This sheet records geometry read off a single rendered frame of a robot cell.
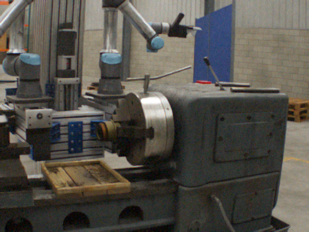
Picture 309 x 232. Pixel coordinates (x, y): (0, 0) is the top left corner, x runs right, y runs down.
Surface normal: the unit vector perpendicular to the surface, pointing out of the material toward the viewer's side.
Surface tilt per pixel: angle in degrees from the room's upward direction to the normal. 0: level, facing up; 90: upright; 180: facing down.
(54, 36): 90
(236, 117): 90
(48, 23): 90
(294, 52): 90
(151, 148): 108
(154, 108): 50
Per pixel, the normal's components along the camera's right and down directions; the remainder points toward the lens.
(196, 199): 0.43, 0.17
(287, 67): -0.75, 0.08
